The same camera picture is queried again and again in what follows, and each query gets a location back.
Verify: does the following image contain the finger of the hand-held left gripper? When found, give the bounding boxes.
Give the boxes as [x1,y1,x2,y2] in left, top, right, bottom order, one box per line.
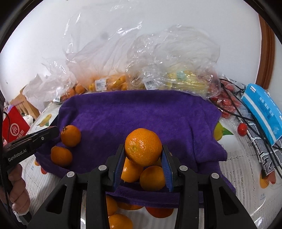
[27,126,60,150]

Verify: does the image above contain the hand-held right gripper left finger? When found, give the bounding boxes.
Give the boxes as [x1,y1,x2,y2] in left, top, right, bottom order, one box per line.
[26,144,126,229]

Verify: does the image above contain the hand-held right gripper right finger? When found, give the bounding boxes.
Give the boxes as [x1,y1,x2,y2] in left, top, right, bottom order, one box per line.
[162,144,258,229]

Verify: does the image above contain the orange mandarin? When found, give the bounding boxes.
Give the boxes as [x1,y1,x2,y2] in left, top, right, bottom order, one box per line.
[108,213,133,229]
[60,125,81,147]
[117,201,143,210]
[51,146,73,167]
[139,166,166,191]
[125,128,163,166]
[121,157,143,183]
[106,196,118,217]
[146,207,174,218]

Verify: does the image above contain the person's left hand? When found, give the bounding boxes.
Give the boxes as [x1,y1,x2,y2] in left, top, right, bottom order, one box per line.
[8,164,30,215]

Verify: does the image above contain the red paper bag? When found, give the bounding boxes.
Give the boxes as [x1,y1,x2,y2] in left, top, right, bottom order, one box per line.
[3,105,30,142]

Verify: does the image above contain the wooden chair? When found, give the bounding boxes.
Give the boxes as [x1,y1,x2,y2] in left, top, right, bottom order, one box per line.
[13,86,41,120]

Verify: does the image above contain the white plastic bag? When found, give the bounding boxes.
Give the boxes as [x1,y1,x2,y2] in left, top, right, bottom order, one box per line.
[22,74,51,106]

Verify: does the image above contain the clear plastic bag of mandarins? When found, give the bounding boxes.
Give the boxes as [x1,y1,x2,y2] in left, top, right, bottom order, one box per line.
[42,62,86,103]

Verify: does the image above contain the purple towel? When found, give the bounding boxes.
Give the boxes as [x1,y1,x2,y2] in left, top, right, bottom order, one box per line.
[34,89,236,208]

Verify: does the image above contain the bag of cherry tomatoes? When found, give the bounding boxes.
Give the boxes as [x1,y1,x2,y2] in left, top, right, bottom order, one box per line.
[209,79,245,119]

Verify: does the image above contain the clear plastic bag of kumquats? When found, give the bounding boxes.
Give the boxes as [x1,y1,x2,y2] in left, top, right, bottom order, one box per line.
[66,13,141,92]

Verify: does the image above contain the grey patterned pouch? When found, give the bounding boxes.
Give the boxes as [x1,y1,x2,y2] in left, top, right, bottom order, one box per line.
[244,119,282,177]

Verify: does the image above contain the blue tissue box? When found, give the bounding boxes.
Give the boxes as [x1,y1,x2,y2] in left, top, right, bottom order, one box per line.
[241,83,282,146]

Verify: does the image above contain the clear bag of yellow fruit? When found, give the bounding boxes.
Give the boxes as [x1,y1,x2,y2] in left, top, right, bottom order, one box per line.
[125,25,221,99]

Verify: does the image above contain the black cables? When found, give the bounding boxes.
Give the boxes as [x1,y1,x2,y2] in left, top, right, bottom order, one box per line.
[211,75,282,168]

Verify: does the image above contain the brown wooden door frame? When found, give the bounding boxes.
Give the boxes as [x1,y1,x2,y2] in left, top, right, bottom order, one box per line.
[256,13,276,89]

